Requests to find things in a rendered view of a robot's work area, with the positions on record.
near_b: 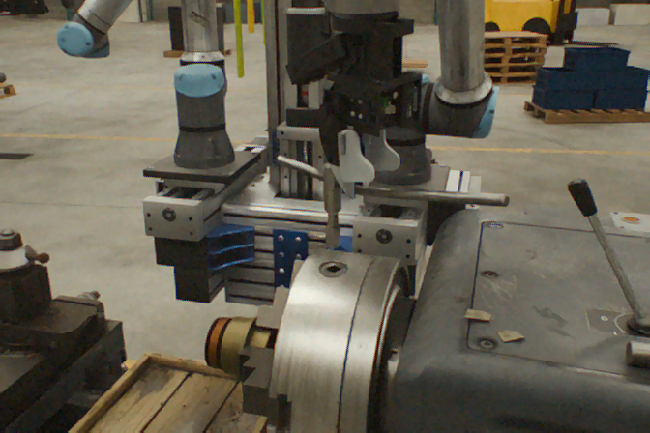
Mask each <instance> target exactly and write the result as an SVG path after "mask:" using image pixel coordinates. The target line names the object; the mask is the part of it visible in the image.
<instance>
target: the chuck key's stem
mask: <svg viewBox="0 0 650 433"><path fill-rule="evenodd" d="M336 179H337V178H336V177H335V175H334V172H333V170H332V167H331V165H330V163H329V162H326V163H325V164H324V211H325V212H326V213H328V226H326V246H327V247H329V248H331V249H335V248H337V247H338V246H340V227H339V212H340V211H341V188H338V187H336V186H335V180H336Z"/></svg>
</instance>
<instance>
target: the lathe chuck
mask: <svg viewBox="0 0 650 433"><path fill-rule="evenodd" d="M376 257H378V256H377V255H369V254H362V253H353V252H345V251H337V250H330V249H322V248H320V249H317V250H316V251H314V252H313V253H312V254H311V255H310V256H309V257H308V258H307V259H306V261H305V262H304V263H303V265H302V267H301V268H300V270H299V272H298V273H297V275H296V277H295V280H294V282H293V284H292V287H291V289H289V292H288V296H287V299H286V302H285V305H284V308H283V311H282V315H281V320H280V324H279V328H278V332H277V337H276V341H275V347H274V353H273V357H272V364H271V370H270V378H269V388H268V396H269V397H271V398H277V397H278V396H279V394H282V395H287V401H291V422H290V428H287V430H286V432H283V431H279V430H278V427H277V426H276V425H272V424H269V423H268V425H267V433H339V420H340V398H341V389H342V379H343V372H344V366H345V360H346V354H347V348H348V341H349V336H350V332H351V327H352V323H353V318H354V314H355V310H356V306H357V302H358V299H359V296H360V291H361V288H362V285H363V282H364V279H365V277H366V274H367V272H368V269H369V266H370V264H371V263H372V261H373V260H374V259H375V258H376ZM328 263H340V264H343V265H344V266H345V267H346V270H345V271H344V272H343V273H342V274H337V275H328V274H324V273H323V272H322V271H321V269H322V267H323V266H324V265H326V264H328Z"/></svg>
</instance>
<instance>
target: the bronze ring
mask: <svg viewBox="0 0 650 433"><path fill-rule="evenodd" d="M256 319H257V316H254V317H253V318H248V317H241V316H236V317H234V318H230V317H218V318H216V319H215V320H214V321H213V323H212V324H211V326H210V328H209V331H208V333H207V337H206V341H205V348H204V355H205V360H206V362H207V364H208V365H209V366H211V368H213V367H214V369H217V370H221V369H222V371H223V373H224V374H228V375H233V376H237V362H238V356H239V353H240V352H241V351H242V350H243V349H244V348H245V347H246V346H247V345H250V346H255V347H260V348H267V349H272V350H274V347H275V341H276V337H277V331H276V330H273V329H267V328H261V327H258V326H257V325H256V324H255V323H256Z"/></svg>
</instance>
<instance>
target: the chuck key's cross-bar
mask: <svg viewBox="0 0 650 433"><path fill-rule="evenodd" d="M277 163H279V164H282V165H285V166H287V167H290V168H292V169H295V170H297V171H299V172H302V173H304V174H307V175H309V176H312V177H313V178H316V179H318V180H321V181H323V182H324V171H322V170H319V169H317V168H314V167H312V166H309V165H307V164H304V163H301V162H300V161H297V160H295V159H291V158H288V157H285V156H278V158H277ZM355 194H358V195H364V196H376V197H389V198H402V199H415V200H427V201H428V202H440V203H453V204H466V205H479V206H491V207H505V208H506V207H507V206H508V205H509V203H510V199H509V197H508V194H501V193H484V192H468V191H451V190H435V189H418V188H386V187H370V186H360V185H357V184H355Z"/></svg>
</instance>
